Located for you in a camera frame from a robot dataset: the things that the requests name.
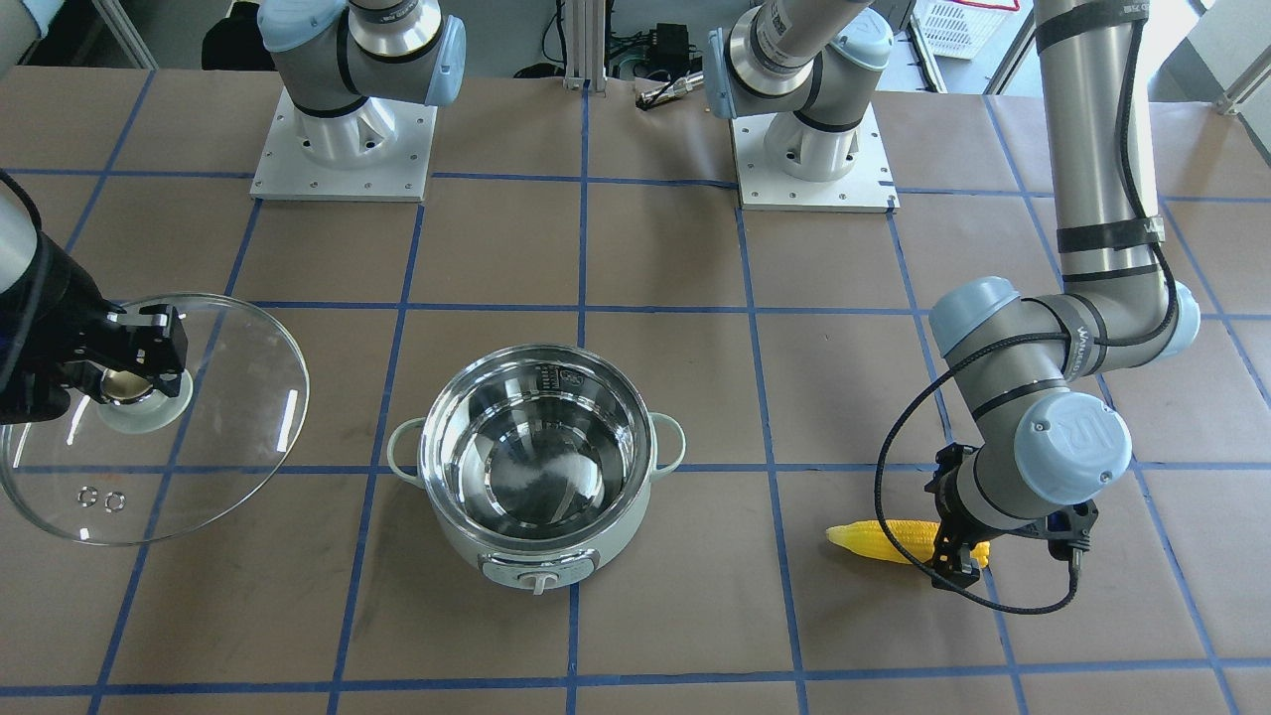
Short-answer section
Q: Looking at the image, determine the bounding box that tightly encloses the pale green cooking pot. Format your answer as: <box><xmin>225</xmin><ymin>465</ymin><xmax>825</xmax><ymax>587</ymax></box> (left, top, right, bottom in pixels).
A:
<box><xmin>385</xmin><ymin>343</ymin><xmax>688</xmax><ymax>596</ymax></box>

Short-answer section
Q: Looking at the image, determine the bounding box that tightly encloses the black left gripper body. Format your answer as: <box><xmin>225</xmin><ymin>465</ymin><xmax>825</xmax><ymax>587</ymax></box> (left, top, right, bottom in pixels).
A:
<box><xmin>924</xmin><ymin>443</ymin><xmax>994</xmax><ymax>549</ymax></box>

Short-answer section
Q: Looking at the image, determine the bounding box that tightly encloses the yellow corn cob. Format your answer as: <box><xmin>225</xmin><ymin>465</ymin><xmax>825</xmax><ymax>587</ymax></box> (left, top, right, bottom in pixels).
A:
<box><xmin>824</xmin><ymin>519</ymin><xmax>939</xmax><ymax>564</ymax></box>

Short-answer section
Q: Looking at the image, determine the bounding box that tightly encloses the white plastic basket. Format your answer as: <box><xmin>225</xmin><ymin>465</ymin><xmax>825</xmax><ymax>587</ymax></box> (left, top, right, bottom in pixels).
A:
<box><xmin>914</xmin><ymin>1</ymin><xmax>1021</xmax><ymax>60</ymax></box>

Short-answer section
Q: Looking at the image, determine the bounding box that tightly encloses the aluminium frame post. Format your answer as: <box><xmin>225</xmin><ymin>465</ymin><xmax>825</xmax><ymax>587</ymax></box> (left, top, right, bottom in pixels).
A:
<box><xmin>562</xmin><ymin>1</ymin><xmax>609</xmax><ymax>94</ymax></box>

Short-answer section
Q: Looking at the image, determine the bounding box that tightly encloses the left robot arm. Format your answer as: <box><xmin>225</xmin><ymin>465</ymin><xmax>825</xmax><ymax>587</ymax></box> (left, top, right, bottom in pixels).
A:
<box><xmin>873</xmin><ymin>1</ymin><xmax>1201</xmax><ymax>597</ymax></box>

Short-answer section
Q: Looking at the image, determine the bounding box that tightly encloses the black power adapter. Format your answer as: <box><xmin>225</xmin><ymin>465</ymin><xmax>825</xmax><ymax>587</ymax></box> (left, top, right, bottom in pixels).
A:
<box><xmin>648</xmin><ymin>23</ymin><xmax>691</xmax><ymax>67</ymax></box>

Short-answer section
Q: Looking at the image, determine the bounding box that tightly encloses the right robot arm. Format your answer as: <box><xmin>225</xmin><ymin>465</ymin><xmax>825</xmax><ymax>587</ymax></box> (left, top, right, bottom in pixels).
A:
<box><xmin>3</xmin><ymin>1</ymin><xmax>466</xmax><ymax>425</ymax></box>

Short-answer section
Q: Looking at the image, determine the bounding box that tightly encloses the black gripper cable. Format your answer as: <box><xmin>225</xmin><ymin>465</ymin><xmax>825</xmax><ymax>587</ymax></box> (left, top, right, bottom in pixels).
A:
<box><xmin>874</xmin><ymin>20</ymin><xmax>1179</xmax><ymax>613</ymax></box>

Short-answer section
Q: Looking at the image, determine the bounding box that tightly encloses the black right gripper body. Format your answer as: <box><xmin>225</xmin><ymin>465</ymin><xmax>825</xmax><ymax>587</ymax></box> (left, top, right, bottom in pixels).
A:
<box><xmin>1</xmin><ymin>237</ymin><xmax>123</xmax><ymax>424</ymax></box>

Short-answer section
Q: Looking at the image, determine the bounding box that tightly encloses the glass pot lid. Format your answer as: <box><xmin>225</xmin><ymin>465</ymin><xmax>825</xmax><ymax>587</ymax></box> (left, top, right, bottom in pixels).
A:
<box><xmin>3</xmin><ymin>293</ymin><xmax>310</xmax><ymax>546</ymax></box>

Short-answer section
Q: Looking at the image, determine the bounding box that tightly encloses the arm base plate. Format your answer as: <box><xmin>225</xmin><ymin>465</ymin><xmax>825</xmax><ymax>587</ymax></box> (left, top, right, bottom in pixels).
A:
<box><xmin>249</xmin><ymin>91</ymin><xmax>438</xmax><ymax>204</ymax></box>
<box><xmin>730</xmin><ymin>107</ymin><xmax>900</xmax><ymax>215</ymax></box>

